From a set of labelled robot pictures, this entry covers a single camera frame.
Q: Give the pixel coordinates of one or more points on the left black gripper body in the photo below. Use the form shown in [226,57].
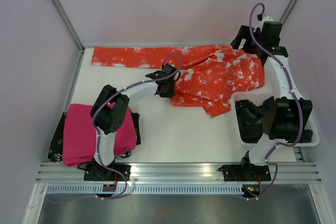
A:
[169,91]

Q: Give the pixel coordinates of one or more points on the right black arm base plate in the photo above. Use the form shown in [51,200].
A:
[251,173]

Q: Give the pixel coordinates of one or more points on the white slotted cable duct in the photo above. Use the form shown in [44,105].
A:
[159,189]

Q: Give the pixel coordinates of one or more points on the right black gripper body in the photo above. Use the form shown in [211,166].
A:
[250,46]

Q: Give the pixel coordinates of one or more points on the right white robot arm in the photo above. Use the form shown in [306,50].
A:
[276,63]

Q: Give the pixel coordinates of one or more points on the white plastic basket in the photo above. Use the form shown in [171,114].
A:
[249,135]

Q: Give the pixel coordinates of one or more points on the left aluminium frame post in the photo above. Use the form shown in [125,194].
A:
[67,23]

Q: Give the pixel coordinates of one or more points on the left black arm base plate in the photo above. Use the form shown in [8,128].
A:
[96,173]

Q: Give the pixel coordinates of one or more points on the aluminium mounting rail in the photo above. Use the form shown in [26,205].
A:
[193,173]

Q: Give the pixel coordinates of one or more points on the black clothes in basket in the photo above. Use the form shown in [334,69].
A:
[249,121]

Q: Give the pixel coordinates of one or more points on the orange white-speckled trousers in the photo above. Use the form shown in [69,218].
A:
[212,73]

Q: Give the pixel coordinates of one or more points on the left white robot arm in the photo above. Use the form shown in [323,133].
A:
[111,106]

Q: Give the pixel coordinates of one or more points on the folded magenta trousers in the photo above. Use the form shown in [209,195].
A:
[78,134]

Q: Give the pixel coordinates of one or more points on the folded black patterned trousers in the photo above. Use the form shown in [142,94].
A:
[55,150]

